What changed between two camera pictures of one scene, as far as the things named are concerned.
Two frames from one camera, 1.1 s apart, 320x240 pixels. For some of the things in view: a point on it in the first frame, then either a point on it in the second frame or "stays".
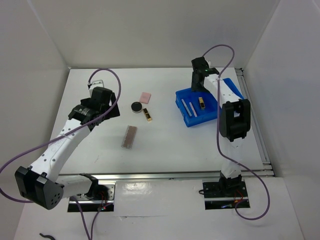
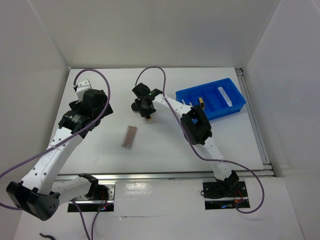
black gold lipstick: x=201 y=102 stays
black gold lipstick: x=147 y=114 stays
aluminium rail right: x=267 y=171 stays
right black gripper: x=194 y=86 -> x=143 y=112
